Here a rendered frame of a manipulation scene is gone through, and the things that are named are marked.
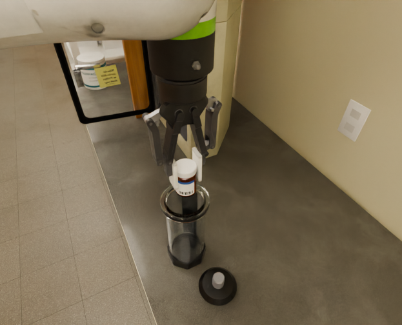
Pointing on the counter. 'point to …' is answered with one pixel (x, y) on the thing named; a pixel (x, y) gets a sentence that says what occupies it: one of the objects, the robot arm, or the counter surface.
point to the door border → (108, 115)
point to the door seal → (110, 116)
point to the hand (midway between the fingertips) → (185, 169)
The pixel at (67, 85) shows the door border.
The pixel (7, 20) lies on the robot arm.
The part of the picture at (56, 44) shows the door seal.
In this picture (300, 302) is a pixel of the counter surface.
